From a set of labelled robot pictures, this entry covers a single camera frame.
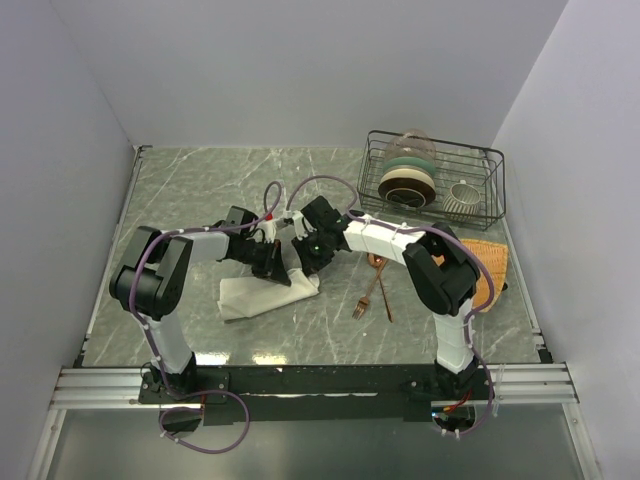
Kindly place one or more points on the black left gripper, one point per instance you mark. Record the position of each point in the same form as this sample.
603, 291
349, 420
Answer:
273, 267

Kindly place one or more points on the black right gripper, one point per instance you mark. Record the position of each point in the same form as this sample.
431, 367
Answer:
310, 264

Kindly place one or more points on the white cloth napkin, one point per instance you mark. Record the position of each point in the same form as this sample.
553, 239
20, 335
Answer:
247, 297

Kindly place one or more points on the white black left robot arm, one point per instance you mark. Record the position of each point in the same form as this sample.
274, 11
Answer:
149, 281

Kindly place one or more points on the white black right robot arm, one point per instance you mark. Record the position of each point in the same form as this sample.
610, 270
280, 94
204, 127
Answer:
442, 273

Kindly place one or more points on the rose gold spoon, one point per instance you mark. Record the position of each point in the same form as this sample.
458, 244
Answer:
384, 295

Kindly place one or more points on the rose gold fork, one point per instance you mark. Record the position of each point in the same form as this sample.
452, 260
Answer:
363, 303

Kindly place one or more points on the dark brown glossy bowl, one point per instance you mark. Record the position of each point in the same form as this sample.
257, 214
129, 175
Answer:
410, 192

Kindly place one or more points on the cream white plate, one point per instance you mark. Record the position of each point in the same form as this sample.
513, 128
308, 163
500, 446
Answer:
408, 172

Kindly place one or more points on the teal green plate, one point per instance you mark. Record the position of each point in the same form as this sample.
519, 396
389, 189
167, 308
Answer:
410, 162

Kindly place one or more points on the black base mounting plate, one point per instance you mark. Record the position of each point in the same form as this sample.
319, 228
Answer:
229, 394

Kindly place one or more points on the grey ribbed cup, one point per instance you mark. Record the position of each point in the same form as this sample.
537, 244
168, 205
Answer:
462, 202

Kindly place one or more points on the woven bamboo tray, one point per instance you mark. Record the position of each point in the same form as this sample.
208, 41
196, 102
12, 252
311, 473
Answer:
494, 256

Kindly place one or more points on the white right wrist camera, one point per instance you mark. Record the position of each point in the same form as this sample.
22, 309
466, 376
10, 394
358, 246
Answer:
298, 221

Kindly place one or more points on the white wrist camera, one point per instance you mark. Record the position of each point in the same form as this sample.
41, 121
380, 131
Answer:
298, 221
269, 227

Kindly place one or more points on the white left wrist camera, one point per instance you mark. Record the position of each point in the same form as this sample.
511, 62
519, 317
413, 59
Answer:
269, 227

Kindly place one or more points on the dark wire dish rack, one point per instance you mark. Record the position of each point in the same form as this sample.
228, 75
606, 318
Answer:
481, 167

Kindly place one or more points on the aluminium frame rail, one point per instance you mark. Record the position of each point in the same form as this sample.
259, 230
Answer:
114, 388

